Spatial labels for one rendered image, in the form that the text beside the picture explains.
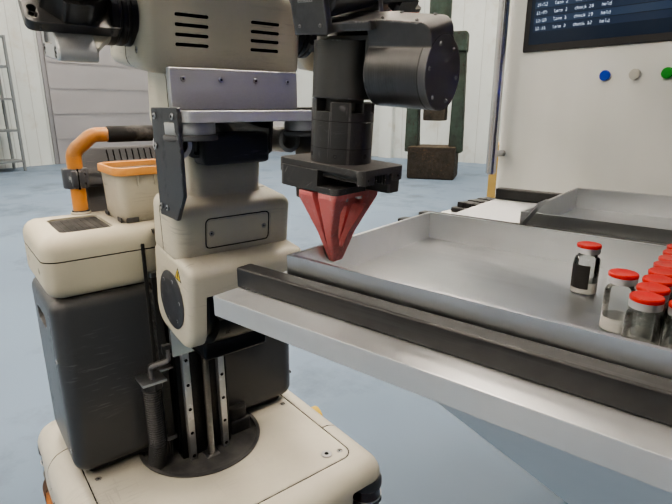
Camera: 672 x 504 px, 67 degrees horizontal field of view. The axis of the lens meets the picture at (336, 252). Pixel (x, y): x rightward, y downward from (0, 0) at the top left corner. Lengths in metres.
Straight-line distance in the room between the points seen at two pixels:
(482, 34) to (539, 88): 8.89
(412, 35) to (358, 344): 0.23
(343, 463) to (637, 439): 0.96
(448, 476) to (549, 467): 1.23
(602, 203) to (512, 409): 0.65
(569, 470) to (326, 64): 0.37
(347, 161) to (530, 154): 0.95
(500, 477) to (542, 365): 1.37
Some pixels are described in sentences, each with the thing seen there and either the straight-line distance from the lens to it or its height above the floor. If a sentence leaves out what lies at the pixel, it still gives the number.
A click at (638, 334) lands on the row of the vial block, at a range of 0.39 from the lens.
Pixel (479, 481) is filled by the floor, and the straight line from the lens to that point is 1.68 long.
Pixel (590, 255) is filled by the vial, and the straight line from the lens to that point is 0.51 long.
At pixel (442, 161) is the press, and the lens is 7.70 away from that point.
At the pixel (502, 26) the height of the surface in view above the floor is 1.23.
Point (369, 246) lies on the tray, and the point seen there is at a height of 0.90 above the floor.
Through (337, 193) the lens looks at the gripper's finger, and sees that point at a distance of 0.46.
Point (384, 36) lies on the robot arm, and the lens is 0.43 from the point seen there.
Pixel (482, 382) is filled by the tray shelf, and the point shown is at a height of 0.88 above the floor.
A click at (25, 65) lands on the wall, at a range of 10.87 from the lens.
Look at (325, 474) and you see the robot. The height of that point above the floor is 0.28.
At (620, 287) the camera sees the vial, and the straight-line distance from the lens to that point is 0.43.
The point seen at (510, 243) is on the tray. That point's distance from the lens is 0.63.
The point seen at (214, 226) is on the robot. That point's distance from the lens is 0.88.
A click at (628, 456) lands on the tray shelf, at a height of 0.87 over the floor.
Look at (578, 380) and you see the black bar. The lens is 0.34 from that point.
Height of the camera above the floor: 1.05
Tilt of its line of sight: 16 degrees down
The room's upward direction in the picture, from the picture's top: straight up
